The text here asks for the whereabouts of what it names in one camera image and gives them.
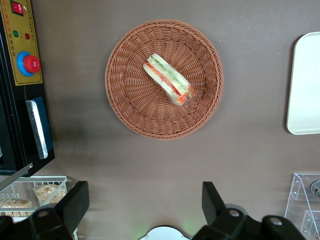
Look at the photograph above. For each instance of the red indicator lamp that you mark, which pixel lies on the red indicator lamp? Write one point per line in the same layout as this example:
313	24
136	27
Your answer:
27	36

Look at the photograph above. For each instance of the clear acrylic bottle rack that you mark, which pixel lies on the clear acrylic bottle rack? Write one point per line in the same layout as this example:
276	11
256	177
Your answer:
300	190

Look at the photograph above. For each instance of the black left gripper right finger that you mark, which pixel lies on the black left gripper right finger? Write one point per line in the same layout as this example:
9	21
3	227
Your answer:
212	202

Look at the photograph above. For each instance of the yellow control panel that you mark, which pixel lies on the yellow control panel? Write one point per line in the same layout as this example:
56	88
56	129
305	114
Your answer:
23	25

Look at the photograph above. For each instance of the triangle sandwich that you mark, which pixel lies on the triangle sandwich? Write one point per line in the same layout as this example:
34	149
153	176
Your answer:
166	77

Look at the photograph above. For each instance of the green indicator lamp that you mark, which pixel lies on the green indicator lamp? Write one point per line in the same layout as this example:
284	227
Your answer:
15	33

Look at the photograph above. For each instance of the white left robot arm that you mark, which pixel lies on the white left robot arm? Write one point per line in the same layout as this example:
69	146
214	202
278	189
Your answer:
162	234

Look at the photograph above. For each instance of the red rocker switch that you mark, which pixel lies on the red rocker switch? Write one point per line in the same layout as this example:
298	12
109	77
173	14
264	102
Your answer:
17	8

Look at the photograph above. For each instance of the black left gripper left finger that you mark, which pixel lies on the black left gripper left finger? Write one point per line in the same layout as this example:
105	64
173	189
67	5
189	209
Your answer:
75	200

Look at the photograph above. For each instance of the black machine cabinet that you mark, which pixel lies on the black machine cabinet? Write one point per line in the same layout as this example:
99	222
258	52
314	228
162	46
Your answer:
12	130

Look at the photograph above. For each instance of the clear bagged snack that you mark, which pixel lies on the clear bagged snack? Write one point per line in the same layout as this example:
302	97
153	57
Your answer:
15	203
15	215
50	192

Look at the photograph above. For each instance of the beige plastic tray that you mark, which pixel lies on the beige plastic tray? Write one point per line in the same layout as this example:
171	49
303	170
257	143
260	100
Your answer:
306	87

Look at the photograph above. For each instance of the brown wicker basket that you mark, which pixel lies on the brown wicker basket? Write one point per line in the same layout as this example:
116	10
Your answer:
135	107

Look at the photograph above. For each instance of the red emergency stop button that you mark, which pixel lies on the red emergency stop button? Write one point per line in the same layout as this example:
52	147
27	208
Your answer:
30	63

